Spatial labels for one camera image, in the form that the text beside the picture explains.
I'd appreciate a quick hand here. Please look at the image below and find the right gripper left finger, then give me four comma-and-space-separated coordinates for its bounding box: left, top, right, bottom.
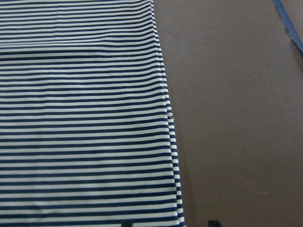
121, 220, 133, 227

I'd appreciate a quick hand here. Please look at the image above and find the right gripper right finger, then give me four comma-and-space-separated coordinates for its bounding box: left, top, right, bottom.
207, 220, 222, 227

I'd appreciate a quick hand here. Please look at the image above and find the striped polo shirt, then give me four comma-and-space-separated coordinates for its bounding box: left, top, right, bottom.
0, 0, 185, 227

